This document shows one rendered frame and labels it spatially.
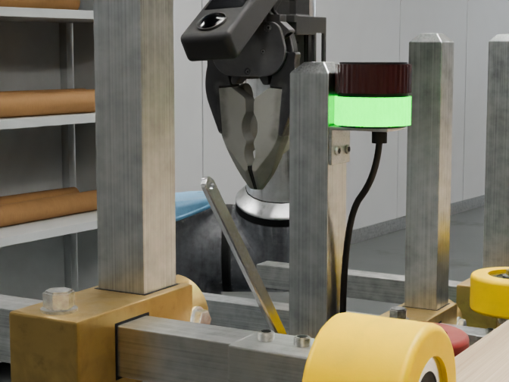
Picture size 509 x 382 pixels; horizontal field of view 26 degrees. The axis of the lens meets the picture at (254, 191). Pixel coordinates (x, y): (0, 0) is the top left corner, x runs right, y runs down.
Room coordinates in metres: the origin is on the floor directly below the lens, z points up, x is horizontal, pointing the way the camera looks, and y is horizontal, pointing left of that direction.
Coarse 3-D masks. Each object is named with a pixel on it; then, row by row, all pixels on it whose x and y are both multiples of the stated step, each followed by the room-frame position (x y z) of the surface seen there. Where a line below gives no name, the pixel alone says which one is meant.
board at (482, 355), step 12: (504, 324) 0.85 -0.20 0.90; (492, 336) 0.82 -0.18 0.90; (504, 336) 0.82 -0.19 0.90; (468, 348) 0.78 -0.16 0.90; (480, 348) 0.78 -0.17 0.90; (492, 348) 0.78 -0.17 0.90; (504, 348) 0.78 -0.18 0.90; (456, 360) 0.75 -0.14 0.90; (468, 360) 0.75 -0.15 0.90; (480, 360) 0.75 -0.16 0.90; (492, 360) 0.75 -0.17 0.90; (504, 360) 0.75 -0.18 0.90; (456, 372) 0.72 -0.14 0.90; (468, 372) 0.72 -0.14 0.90; (480, 372) 0.72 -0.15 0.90; (492, 372) 0.72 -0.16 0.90; (504, 372) 0.72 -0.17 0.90
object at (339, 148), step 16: (352, 96) 0.85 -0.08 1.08; (368, 96) 0.84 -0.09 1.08; (384, 96) 0.84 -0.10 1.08; (400, 96) 0.85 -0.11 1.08; (336, 128) 0.86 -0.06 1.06; (352, 128) 0.86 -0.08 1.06; (368, 128) 0.85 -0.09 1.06; (384, 128) 0.84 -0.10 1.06; (400, 128) 0.86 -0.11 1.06; (336, 144) 0.87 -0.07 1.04; (336, 160) 0.87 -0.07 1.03; (368, 176) 0.87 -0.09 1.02; (352, 208) 0.88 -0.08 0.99; (352, 224) 0.88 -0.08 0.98
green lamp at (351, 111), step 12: (336, 96) 0.86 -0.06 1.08; (408, 96) 0.86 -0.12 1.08; (336, 108) 0.86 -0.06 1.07; (348, 108) 0.85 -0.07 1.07; (360, 108) 0.84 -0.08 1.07; (372, 108) 0.84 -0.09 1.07; (384, 108) 0.84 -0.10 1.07; (396, 108) 0.84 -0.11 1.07; (408, 108) 0.85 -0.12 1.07; (336, 120) 0.86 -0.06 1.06; (348, 120) 0.85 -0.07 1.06; (360, 120) 0.84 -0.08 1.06; (372, 120) 0.84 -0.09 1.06; (384, 120) 0.84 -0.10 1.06; (396, 120) 0.84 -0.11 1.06; (408, 120) 0.85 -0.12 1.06
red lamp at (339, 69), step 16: (336, 64) 0.86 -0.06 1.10; (352, 64) 0.84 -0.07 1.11; (368, 64) 0.84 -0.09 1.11; (384, 64) 0.84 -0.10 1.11; (400, 64) 0.84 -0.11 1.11; (336, 80) 0.86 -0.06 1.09; (352, 80) 0.84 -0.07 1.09; (368, 80) 0.84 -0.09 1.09; (384, 80) 0.84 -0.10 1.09; (400, 80) 0.84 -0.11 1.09
